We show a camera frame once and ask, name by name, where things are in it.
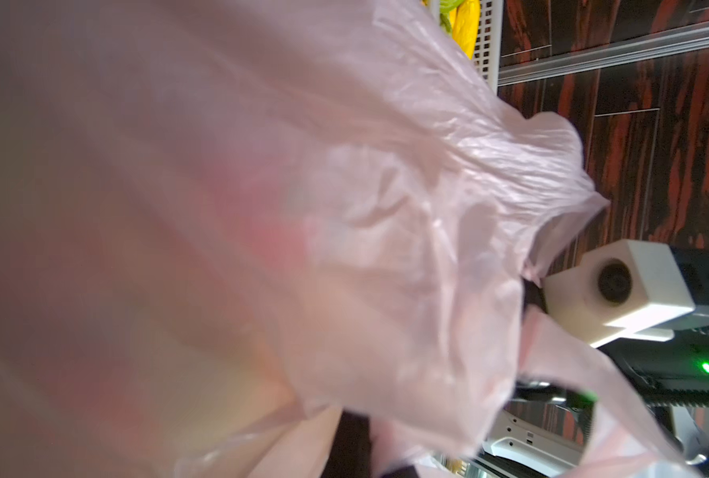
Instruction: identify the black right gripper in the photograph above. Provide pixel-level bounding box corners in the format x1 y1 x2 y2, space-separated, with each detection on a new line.
599 327 709 406

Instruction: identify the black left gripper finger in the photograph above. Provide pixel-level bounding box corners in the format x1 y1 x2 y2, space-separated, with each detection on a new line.
320 411 371 478

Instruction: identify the pink plastic bag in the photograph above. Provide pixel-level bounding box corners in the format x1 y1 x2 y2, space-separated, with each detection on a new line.
0 1 692 477

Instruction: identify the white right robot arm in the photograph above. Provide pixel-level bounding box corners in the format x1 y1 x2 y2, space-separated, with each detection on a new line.
461 327 709 477

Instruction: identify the yellow fake banana bunch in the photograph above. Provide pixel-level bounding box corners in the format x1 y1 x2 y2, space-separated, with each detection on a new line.
422 0 482 60

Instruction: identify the white perforated plastic basket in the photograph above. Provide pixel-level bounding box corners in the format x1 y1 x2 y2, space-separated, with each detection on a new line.
473 0 505 93

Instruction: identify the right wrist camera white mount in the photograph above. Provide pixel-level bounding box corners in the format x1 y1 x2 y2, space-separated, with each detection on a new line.
541 239 709 348

